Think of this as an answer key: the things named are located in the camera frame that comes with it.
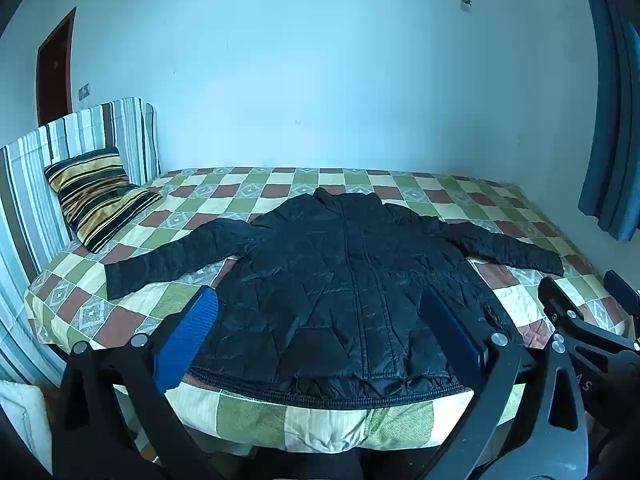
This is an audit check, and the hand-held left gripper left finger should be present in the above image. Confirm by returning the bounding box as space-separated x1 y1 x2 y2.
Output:
52 285 236 480

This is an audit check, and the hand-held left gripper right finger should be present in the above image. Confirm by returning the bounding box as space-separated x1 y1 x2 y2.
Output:
422 287 592 480

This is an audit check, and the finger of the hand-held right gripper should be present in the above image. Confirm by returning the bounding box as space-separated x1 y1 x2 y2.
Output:
603 270 640 318
537 276 608 343

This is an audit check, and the black puffer jacket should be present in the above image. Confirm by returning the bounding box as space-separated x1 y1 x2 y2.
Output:
104 186 566 407

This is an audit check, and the blue curtain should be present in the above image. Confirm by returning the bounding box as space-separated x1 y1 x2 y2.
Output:
575 0 640 243

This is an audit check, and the yellow black striped pillow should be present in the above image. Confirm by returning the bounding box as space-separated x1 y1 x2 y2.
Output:
44 146 163 254

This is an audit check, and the white cloth bundle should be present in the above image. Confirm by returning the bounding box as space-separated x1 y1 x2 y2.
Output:
0 379 53 480

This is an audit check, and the checkered bed blanket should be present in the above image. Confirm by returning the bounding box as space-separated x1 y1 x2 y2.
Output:
24 166 632 453

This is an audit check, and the striped padded headboard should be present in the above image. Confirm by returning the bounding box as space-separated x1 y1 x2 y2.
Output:
0 97 162 386

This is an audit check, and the brown wooden door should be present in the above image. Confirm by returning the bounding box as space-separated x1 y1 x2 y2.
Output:
36 6 77 127

